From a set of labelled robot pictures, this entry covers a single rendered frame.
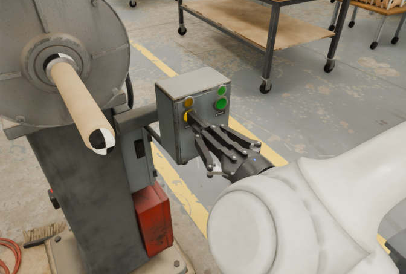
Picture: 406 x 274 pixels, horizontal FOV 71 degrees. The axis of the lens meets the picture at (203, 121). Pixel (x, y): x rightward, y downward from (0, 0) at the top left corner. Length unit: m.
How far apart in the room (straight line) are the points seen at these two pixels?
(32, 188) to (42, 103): 1.66
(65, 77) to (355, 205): 0.36
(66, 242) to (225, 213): 1.23
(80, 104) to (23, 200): 1.80
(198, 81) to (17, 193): 1.71
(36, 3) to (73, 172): 0.48
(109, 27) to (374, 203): 0.44
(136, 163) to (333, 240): 0.75
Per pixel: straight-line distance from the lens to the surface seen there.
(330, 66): 3.37
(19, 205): 2.12
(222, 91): 0.66
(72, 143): 0.78
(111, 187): 0.92
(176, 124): 0.65
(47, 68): 0.47
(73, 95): 0.38
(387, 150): 0.29
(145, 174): 1.00
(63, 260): 1.42
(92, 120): 0.32
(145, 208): 1.04
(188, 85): 0.66
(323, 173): 0.28
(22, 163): 2.40
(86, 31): 0.50
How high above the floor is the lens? 1.45
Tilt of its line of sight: 37 degrees down
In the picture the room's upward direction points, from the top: straight up
